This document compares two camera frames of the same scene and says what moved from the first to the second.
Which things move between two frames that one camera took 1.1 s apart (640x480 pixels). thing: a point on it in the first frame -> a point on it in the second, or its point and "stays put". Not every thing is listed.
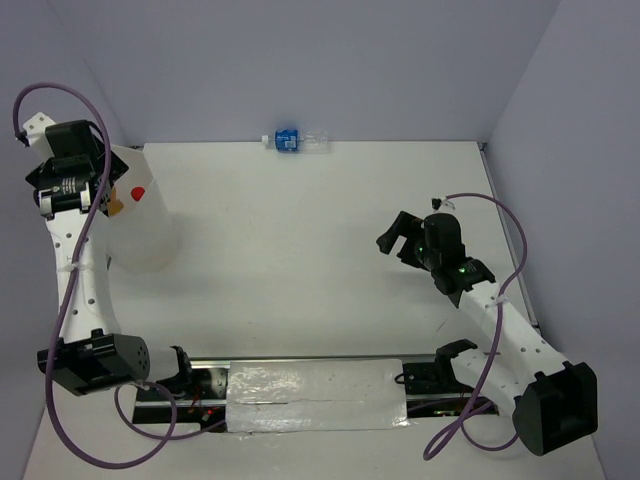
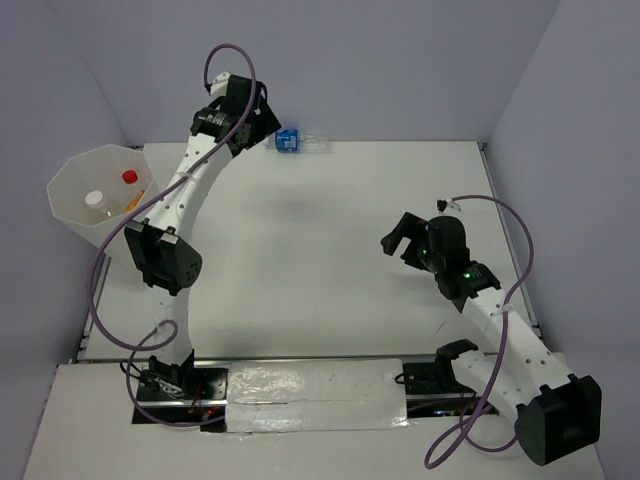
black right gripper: x=405 y=225 stays put
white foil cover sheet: x=315 y=395 stays put
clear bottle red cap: x=137 y=192 -> x=130 y=176
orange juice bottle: x=115 y=205 -> x=134 y=202
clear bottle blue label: x=298 y=141 stays put
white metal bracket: x=37 y=136 -> x=219 y=86
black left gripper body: x=46 y=171 -> x=262 y=126
